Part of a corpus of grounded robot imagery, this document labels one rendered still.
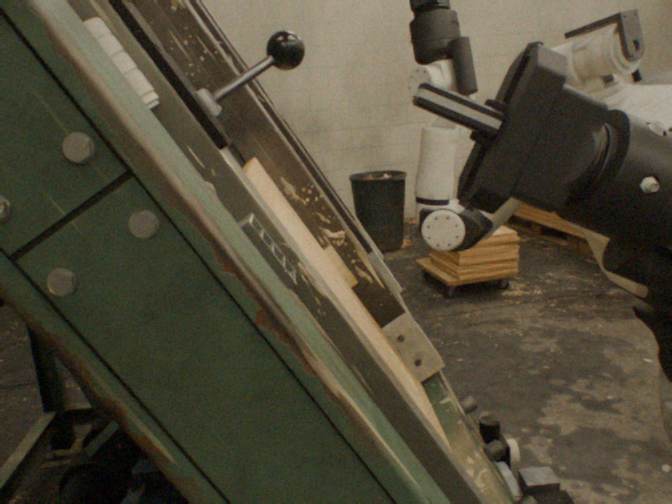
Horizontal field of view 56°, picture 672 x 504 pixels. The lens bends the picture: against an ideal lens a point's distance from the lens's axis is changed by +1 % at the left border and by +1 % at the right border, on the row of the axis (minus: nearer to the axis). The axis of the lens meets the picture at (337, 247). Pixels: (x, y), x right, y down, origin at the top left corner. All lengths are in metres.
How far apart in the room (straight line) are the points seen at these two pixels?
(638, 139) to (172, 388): 0.34
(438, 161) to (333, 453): 0.85
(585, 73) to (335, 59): 5.43
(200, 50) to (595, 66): 0.56
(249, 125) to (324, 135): 5.28
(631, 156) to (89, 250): 0.35
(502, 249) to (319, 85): 2.80
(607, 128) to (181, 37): 0.68
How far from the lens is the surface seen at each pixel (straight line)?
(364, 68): 6.37
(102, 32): 0.55
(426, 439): 0.67
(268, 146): 0.99
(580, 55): 0.94
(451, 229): 1.15
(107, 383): 0.36
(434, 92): 0.45
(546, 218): 5.58
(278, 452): 0.37
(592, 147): 0.47
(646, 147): 0.48
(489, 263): 4.23
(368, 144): 6.39
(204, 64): 1.00
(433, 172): 1.17
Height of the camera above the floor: 1.40
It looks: 14 degrees down
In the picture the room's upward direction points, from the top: 4 degrees counter-clockwise
